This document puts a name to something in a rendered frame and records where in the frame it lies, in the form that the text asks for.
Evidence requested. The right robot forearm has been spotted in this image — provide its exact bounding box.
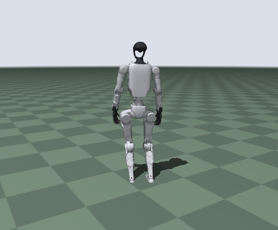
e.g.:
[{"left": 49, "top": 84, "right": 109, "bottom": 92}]
[{"left": 155, "top": 92, "right": 163, "bottom": 111}]

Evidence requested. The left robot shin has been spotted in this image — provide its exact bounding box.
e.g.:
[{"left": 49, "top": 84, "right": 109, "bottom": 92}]
[{"left": 125, "top": 143, "right": 134, "bottom": 181}]

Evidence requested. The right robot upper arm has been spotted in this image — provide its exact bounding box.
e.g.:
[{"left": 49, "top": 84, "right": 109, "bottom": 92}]
[{"left": 151, "top": 66, "right": 162, "bottom": 94}]

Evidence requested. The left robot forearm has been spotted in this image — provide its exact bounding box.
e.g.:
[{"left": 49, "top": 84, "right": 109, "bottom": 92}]
[{"left": 112, "top": 87, "right": 121, "bottom": 109}]

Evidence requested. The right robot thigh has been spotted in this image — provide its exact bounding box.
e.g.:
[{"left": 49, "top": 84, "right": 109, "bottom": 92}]
[{"left": 143, "top": 109, "right": 156, "bottom": 151}]

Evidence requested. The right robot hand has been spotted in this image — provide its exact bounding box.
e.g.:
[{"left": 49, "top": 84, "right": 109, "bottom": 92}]
[{"left": 154, "top": 107, "right": 162, "bottom": 125}]

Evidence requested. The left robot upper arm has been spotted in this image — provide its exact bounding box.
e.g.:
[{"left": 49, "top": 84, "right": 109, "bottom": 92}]
[{"left": 115, "top": 64, "right": 130, "bottom": 93}]

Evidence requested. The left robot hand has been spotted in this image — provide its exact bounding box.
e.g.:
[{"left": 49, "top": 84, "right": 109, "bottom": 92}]
[{"left": 112, "top": 106, "right": 120, "bottom": 124}]

